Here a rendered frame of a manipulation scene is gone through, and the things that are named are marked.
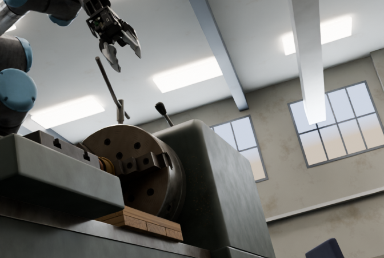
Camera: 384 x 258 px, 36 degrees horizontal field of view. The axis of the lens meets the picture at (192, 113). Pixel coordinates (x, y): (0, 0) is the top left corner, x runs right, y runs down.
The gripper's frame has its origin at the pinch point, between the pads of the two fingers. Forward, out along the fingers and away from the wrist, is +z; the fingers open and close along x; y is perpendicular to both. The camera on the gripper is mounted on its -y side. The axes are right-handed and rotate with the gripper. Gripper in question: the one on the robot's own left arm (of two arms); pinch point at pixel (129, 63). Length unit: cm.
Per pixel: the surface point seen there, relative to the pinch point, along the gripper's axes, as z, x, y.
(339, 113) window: -284, 97, -1005
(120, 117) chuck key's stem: 5.6, -12.0, -11.7
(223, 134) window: -367, -116, -975
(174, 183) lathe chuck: 30.6, -7.1, -11.5
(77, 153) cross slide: 39, -4, 47
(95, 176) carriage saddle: 45, -3, 48
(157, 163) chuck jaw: 25.6, -7.2, -6.3
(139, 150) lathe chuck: 18.7, -10.5, -8.2
